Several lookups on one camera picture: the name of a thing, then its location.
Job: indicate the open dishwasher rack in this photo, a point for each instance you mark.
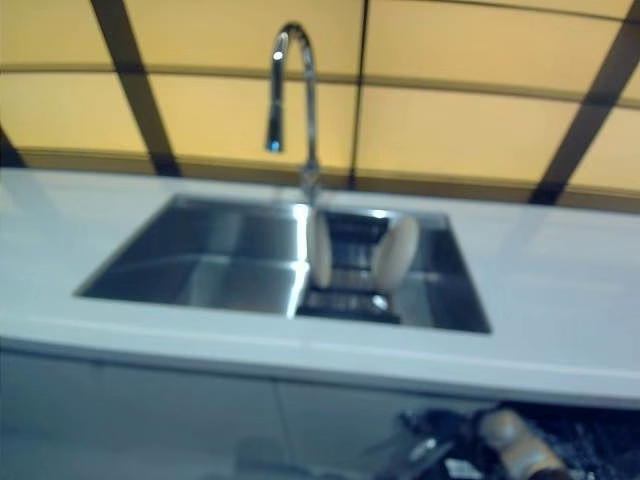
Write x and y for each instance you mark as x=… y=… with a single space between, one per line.
x=425 y=470

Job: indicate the white glossy base cabinet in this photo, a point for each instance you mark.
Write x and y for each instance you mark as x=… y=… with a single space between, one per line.
x=150 y=415

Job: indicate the dark right robot hand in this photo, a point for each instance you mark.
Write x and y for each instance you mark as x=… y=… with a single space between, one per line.
x=515 y=440

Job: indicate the beige round ceramic plate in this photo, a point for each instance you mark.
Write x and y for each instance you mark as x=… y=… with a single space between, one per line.
x=320 y=250
x=395 y=255

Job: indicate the chrome gooseneck kitchen faucet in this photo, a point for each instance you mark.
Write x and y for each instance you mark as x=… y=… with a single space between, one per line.
x=311 y=100

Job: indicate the stainless steel double sink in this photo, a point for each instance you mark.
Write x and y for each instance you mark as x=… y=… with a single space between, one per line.
x=200 y=250

